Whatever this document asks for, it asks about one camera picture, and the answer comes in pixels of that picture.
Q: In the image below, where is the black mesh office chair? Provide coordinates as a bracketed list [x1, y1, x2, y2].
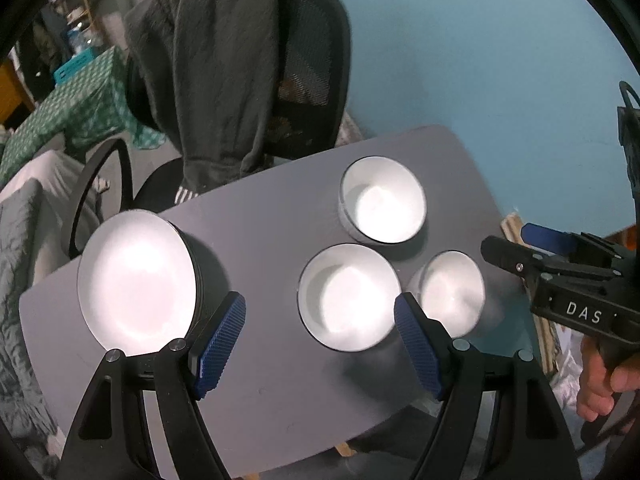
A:
[62, 0, 352, 256]

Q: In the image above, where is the white bed sheet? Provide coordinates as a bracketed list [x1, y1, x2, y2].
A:
[0, 150, 103, 241]

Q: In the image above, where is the white bowl black rim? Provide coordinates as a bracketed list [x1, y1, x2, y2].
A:
[339, 156, 427, 245]
[407, 250, 487, 339]
[297, 243, 402, 352]

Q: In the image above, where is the teal plastic crate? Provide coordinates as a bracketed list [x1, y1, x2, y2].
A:
[52, 49, 103, 86]

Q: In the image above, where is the clear water bottle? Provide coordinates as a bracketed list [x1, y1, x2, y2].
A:
[65, 25, 93, 56]

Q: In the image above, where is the dark grey hoodie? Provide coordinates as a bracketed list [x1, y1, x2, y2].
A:
[122, 0, 296, 206]

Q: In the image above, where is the green checkered tablecloth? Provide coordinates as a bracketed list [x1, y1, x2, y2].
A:
[0, 45, 166, 186]

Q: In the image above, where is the grey quilted duvet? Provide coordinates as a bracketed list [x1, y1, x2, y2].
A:
[0, 177, 63, 461]

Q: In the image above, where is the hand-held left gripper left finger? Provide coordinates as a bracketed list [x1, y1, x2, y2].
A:
[57, 291, 247, 480]

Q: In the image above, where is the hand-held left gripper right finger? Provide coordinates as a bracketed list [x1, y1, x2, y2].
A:
[393, 291, 583, 480]

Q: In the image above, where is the person's right hand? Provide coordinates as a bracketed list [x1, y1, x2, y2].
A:
[575, 332, 640, 423]

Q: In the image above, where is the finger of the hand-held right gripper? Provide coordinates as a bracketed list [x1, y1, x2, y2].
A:
[480, 235, 556, 286]
[520, 223, 628, 266]

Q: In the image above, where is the wooden louvred wardrobe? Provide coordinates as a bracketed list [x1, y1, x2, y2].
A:
[0, 62, 36, 126]

